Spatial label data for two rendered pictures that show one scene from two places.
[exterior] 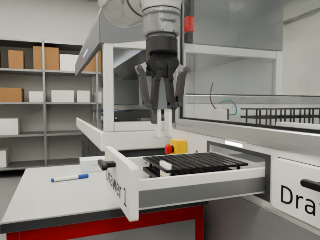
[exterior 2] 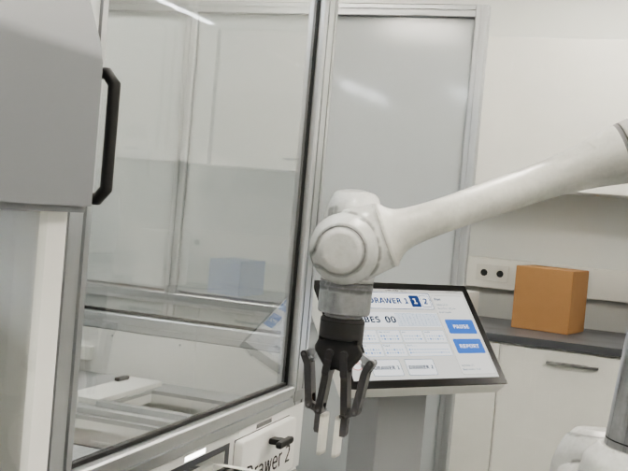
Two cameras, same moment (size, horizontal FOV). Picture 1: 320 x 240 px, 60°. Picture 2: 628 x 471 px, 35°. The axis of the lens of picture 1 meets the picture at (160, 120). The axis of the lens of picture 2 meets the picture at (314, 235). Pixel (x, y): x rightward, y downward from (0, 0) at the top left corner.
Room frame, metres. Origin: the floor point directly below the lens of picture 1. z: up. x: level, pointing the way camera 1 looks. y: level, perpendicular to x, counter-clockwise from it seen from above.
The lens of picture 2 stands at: (2.00, 1.04, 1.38)
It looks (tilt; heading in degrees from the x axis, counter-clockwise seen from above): 2 degrees down; 220
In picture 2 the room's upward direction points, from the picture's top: 5 degrees clockwise
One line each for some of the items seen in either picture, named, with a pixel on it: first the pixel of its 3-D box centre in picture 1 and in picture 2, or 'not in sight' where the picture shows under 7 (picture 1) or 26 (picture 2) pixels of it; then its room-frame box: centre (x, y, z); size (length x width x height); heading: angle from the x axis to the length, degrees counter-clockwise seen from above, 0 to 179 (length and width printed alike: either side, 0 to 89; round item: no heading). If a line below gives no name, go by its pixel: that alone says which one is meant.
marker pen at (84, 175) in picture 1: (70, 177); not in sight; (1.05, 0.34, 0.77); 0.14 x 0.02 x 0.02; 120
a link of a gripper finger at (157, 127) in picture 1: (157, 124); (337, 435); (0.66, 0.01, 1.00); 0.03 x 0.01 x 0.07; 21
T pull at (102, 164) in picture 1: (107, 164); not in sight; (0.65, 0.13, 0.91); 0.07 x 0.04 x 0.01; 21
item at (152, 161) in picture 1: (156, 163); not in sight; (0.70, 0.01, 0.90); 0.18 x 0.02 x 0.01; 21
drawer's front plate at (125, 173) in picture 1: (118, 176); not in sight; (0.66, 0.10, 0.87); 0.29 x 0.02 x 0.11; 21
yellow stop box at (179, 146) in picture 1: (176, 148); not in sight; (1.08, -0.07, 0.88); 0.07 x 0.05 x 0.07; 21
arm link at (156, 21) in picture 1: (161, 25); (345, 299); (0.66, 0.00, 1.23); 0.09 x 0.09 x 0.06
